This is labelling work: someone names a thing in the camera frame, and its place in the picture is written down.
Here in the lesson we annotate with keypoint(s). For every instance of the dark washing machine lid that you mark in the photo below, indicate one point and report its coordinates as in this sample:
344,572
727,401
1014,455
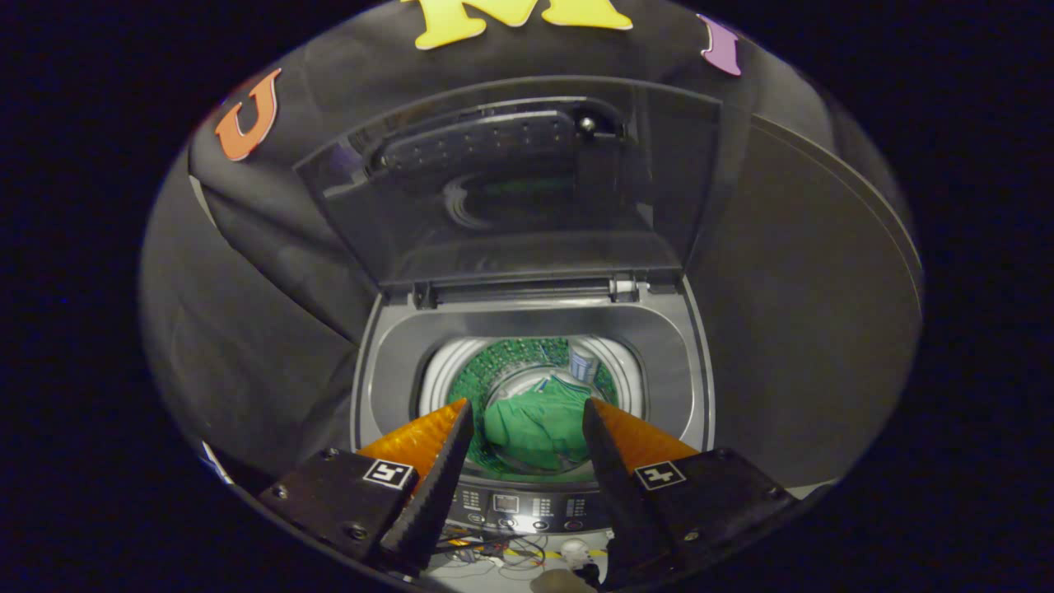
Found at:
510,189

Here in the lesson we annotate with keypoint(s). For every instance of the beige cabinet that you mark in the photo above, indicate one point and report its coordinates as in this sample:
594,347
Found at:
807,329

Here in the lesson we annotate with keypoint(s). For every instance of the black backdrop cloth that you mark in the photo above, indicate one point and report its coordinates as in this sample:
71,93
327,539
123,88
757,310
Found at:
272,272

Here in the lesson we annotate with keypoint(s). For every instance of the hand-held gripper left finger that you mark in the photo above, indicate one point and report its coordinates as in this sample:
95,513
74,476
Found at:
432,494

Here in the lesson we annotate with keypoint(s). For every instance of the green polo shirt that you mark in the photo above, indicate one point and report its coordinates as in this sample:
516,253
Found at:
535,424

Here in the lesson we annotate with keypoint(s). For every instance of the grey washing machine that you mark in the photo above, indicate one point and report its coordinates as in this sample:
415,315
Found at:
395,362

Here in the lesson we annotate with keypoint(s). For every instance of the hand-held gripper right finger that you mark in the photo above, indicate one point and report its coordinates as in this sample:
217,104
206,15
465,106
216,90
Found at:
617,494

